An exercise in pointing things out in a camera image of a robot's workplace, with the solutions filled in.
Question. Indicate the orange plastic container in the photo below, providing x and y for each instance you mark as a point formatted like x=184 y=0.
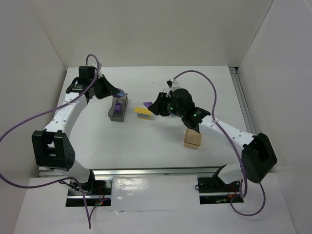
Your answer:
x=192 y=139

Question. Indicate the yellow lego brick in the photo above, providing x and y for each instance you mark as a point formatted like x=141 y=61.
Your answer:
x=142 y=111

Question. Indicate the aluminium rail right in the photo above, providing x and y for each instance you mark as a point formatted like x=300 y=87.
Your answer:
x=242 y=101

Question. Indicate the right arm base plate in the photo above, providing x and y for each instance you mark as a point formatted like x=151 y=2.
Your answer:
x=213 y=192

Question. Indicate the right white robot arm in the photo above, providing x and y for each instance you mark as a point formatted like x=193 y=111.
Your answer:
x=256 y=156

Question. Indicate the aluminium rail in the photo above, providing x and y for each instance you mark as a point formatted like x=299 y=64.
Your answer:
x=155 y=171
x=242 y=101

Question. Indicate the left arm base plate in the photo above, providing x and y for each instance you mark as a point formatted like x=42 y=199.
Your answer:
x=100 y=195

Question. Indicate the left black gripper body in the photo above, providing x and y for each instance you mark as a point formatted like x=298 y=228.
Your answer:
x=102 y=86

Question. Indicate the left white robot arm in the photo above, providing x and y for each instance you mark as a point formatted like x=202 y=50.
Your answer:
x=52 y=147

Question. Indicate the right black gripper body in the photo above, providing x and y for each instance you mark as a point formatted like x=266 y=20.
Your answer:
x=162 y=105

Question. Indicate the purple lego brick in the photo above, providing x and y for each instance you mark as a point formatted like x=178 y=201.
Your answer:
x=118 y=109

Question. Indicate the smoky grey plastic container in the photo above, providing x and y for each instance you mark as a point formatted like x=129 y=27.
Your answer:
x=118 y=118

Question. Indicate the aluminium rail front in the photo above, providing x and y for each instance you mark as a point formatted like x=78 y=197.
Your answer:
x=155 y=171

